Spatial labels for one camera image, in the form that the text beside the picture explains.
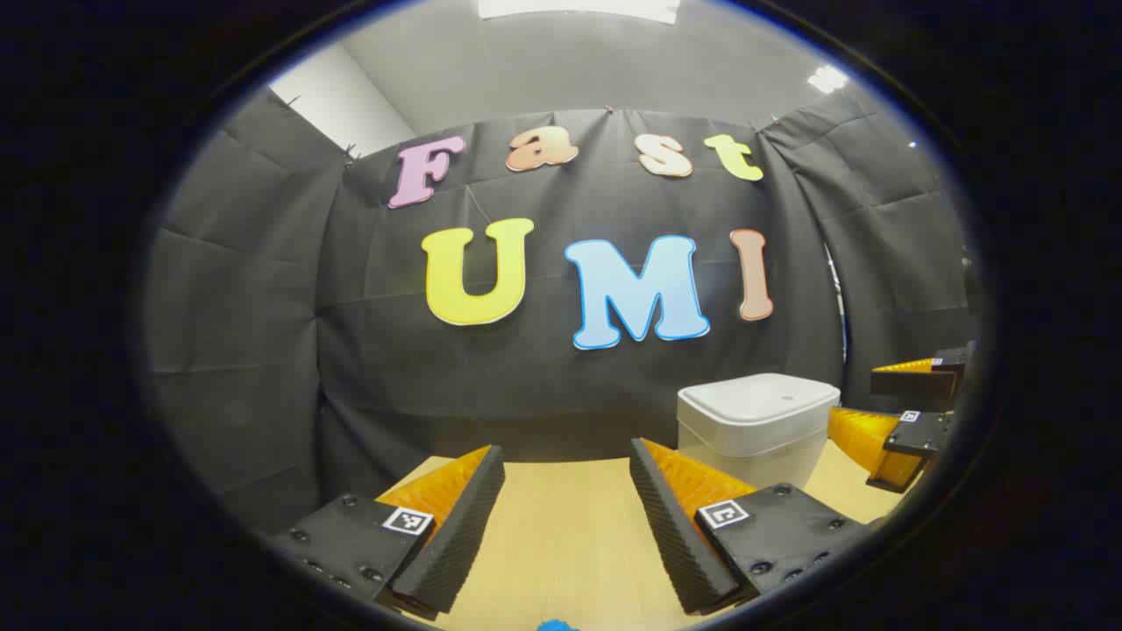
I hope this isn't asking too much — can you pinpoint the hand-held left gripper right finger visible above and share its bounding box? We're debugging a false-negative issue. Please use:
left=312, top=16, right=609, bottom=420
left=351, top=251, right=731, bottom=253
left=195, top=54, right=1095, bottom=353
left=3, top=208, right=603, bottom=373
left=629, top=437, right=877, bottom=614

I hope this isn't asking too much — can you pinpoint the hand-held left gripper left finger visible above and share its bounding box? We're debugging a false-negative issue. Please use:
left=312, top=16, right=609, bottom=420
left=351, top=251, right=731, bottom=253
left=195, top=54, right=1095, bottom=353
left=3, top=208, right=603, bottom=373
left=267, top=444, right=507, bottom=619

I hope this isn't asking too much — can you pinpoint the white desktop garbage bin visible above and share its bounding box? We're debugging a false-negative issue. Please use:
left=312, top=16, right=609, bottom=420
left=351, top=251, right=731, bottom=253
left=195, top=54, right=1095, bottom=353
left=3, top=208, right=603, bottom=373
left=677, top=373, right=841, bottom=492

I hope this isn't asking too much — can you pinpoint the wooden desktop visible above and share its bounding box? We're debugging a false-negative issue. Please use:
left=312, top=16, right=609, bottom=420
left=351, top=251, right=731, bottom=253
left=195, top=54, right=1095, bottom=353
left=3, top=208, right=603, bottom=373
left=377, top=438, right=921, bottom=631

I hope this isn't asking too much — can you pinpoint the black backdrop cloth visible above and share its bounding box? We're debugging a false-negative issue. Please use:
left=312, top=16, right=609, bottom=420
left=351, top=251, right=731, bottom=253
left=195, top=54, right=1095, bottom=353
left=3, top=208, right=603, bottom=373
left=143, top=83, right=978, bottom=535

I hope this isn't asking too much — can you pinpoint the large ceiling light panel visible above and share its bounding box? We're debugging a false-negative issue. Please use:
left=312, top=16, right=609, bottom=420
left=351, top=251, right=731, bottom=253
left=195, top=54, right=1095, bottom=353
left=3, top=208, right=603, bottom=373
left=478, top=0, right=680, bottom=25

